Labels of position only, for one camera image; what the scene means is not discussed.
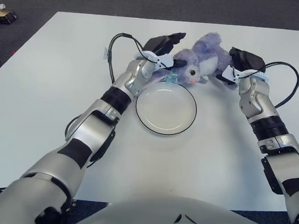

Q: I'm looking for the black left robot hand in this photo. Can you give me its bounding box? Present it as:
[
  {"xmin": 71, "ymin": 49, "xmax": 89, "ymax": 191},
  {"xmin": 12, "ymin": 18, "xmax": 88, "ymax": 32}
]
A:
[{"xmin": 141, "ymin": 29, "xmax": 189, "ymax": 69}]

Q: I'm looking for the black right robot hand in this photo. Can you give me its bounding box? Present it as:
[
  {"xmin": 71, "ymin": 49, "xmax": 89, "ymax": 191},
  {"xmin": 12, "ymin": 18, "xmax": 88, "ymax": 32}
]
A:
[{"xmin": 214, "ymin": 46, "xmax": 267, "ymax": 87}]

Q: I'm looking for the purple plush bunny doll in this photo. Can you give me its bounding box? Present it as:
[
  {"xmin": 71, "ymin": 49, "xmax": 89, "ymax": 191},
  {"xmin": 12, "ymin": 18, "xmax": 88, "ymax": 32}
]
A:
[{"xmin": 145, "ymin": 28, "xmax": 242, "ymax": 95}]

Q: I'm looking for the white plate with black rim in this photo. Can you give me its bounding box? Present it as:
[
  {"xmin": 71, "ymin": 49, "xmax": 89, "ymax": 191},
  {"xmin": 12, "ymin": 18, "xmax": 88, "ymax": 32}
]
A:
[{"xmin": 133, "ymin": 79, "xmax": 200, "ymax": 139}]

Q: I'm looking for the dark cardboard box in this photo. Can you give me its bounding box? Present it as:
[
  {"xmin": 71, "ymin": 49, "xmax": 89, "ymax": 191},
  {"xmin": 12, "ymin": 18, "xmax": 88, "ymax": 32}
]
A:
[{"xmin": 0, "ymin": 8, "xmax": 19, "ymax": 26}]

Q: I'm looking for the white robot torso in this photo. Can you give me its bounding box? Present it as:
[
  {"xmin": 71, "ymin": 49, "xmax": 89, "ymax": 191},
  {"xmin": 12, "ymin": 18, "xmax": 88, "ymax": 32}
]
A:
[{"xmin": 61, "ymin": 188, "xmax": 299, "ymax": 224}]

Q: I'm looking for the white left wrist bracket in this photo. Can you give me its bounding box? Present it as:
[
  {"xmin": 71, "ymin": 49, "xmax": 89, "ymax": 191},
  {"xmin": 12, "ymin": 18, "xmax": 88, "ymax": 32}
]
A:
[{"xmin": 136, "ymin": 49, "xmax": 175, "ymax": 70}]

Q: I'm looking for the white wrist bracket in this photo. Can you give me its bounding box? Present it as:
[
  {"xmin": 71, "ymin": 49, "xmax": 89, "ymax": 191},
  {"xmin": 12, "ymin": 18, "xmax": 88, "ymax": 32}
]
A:
[
  {"xmin": 221, "ymin": 65, "xmax": 271, "ymax": 84},
  {"xmin": 136, "ymin": 49, "xmax": 175, "ymax": 70}
]

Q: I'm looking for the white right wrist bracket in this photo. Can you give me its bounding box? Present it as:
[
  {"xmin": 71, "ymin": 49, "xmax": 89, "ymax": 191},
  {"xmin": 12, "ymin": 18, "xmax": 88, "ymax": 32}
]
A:
[{"xmin": 221, "ymin": 65, "xmax": 271, "ymax": 84}]

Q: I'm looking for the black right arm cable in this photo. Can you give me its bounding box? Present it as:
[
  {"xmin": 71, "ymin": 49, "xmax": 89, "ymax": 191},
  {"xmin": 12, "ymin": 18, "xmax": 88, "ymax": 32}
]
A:
[{"xmin": 261, "ymin": 60, "xmax": 299, "ymax": 110}]

